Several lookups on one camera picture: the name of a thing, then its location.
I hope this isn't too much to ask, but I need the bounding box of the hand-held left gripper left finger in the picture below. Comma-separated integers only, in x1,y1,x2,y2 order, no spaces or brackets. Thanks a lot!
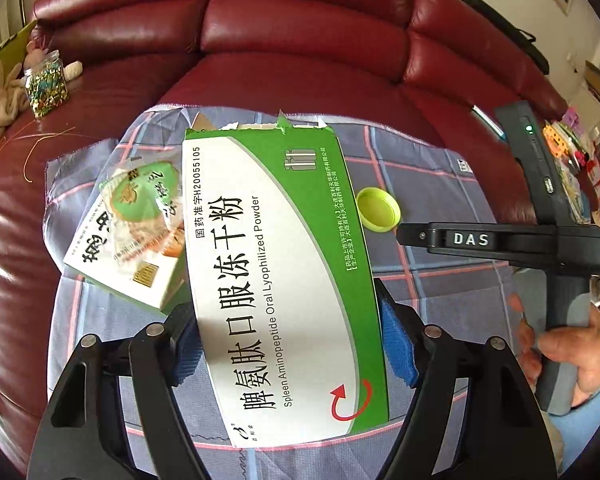
27,302,216,480

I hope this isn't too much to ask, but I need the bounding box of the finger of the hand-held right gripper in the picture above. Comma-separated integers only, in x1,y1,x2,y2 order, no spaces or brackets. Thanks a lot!
396,222,506,261

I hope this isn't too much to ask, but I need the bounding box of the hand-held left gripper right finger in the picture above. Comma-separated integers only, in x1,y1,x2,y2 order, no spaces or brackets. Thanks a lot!
375,277,562,480

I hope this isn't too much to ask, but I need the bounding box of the green and white medicine box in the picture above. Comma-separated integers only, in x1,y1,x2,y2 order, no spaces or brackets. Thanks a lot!
181,109,391,450

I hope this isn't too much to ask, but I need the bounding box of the person's right forearm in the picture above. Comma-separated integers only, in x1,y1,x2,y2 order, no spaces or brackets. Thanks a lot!
545,340,600,480

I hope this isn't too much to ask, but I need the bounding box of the person's right hand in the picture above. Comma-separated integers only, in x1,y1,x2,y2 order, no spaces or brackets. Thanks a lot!
507,292,600,407

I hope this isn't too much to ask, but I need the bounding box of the grey plaid cloth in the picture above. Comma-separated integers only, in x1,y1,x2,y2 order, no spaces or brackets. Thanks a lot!
44,104,536,480

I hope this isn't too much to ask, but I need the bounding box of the green bottle cap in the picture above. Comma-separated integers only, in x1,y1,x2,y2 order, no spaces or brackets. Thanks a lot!
356,187,402,233

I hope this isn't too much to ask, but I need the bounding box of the small yellow and white box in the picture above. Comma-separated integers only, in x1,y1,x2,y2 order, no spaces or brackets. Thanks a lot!
62,195,187,311

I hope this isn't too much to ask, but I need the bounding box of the clear plastic snack wrapper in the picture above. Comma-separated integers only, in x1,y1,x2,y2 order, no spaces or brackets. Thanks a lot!
97,157,187,263

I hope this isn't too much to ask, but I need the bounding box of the black bag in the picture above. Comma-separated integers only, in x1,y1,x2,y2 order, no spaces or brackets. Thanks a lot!
495,20,552,77

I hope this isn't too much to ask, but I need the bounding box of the red leather sofa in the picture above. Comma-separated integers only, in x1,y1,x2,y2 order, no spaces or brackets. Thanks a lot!
0,0,571,480

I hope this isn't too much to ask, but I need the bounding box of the glass jar of glitter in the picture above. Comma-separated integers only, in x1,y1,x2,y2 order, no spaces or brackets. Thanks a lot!
24,52,70,118

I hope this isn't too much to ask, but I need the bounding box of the beige plush toy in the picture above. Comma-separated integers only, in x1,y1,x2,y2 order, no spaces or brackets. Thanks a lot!
0,40,84,149

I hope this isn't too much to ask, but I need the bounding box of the yellow-green cushion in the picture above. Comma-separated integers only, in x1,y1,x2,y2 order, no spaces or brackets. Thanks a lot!
0,20,38,92

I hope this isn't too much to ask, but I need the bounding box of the thin gold wire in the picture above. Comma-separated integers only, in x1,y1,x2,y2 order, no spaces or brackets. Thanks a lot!
21,127,77,184

